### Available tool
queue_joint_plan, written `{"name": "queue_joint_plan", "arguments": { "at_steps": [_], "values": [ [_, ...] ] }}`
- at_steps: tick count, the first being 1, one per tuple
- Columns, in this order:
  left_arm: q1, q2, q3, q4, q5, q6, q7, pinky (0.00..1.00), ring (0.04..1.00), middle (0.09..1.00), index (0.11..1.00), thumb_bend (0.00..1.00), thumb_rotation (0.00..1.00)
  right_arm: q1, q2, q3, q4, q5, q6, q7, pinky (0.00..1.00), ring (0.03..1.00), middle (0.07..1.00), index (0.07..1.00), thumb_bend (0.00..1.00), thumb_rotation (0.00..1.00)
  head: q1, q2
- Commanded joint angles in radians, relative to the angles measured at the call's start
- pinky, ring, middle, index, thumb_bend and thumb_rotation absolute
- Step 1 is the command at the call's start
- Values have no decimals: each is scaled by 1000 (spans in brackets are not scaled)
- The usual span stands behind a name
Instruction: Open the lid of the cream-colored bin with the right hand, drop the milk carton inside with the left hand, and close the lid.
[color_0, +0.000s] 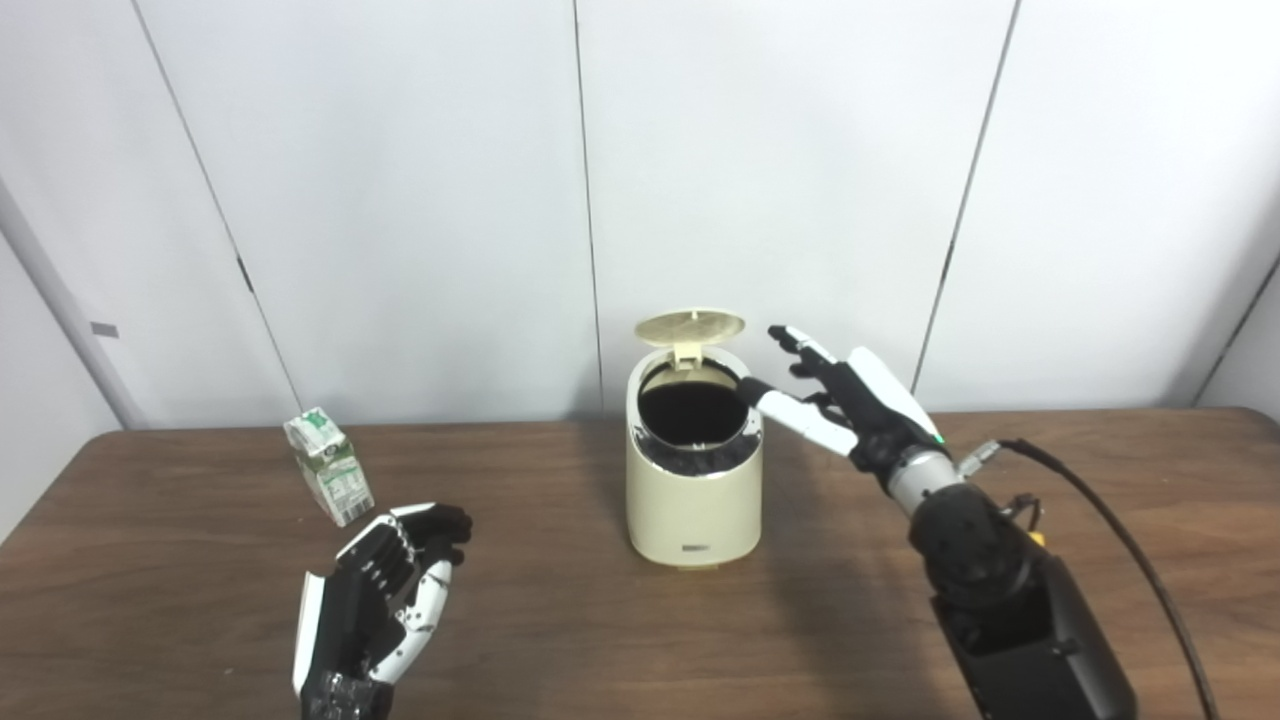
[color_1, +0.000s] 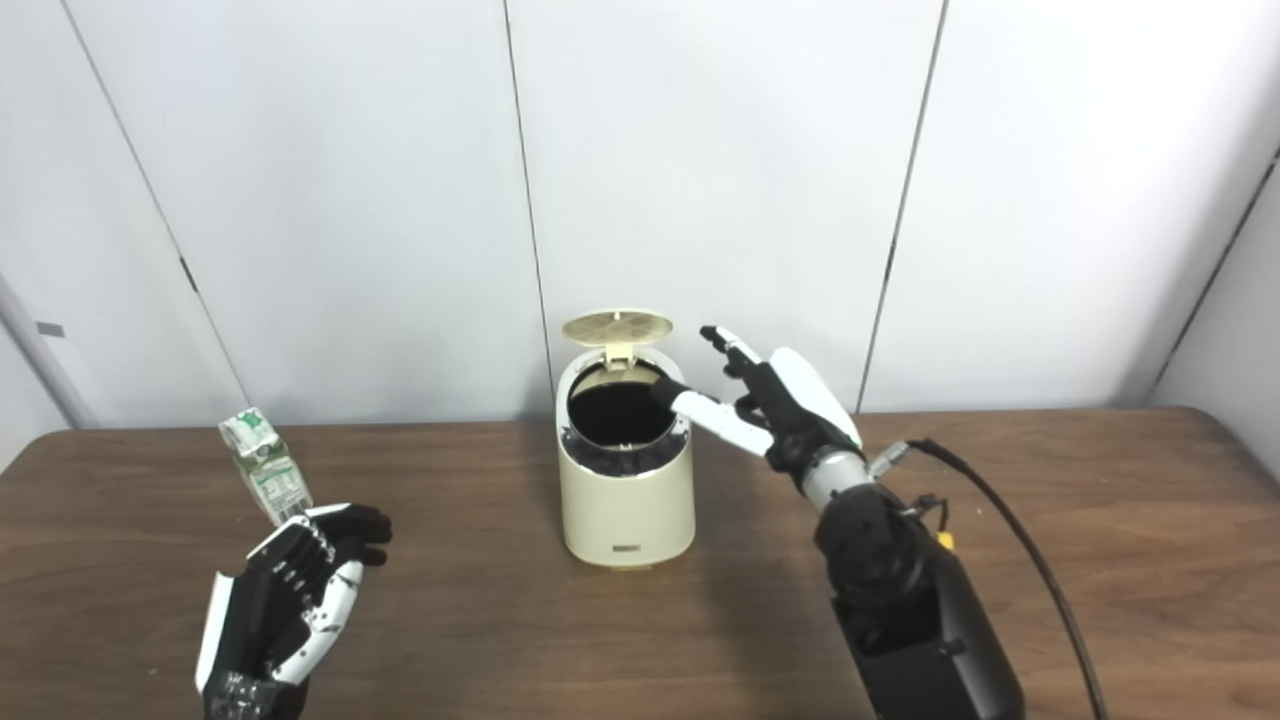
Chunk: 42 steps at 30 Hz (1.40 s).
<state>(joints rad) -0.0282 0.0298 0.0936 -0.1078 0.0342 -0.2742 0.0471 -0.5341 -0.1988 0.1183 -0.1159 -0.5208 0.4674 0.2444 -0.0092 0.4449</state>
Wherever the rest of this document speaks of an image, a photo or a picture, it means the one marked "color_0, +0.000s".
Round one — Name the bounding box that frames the cream-colored cylindrical bin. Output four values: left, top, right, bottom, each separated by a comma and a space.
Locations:
626, 345, 764, 571

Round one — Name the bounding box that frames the cream round bin lid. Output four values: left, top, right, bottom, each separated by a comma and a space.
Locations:
635, 309, 747, 371

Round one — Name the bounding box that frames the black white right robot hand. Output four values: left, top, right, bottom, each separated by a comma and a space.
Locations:
737, 325, 949, 481

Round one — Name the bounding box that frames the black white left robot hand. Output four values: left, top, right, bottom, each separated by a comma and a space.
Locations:
292, 503, 473, 720

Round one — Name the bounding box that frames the green white milk carton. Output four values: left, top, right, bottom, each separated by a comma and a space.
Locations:
283, 407, 375, 527

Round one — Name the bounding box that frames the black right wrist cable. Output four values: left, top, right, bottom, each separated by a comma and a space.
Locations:
960, 438, 1221, 720

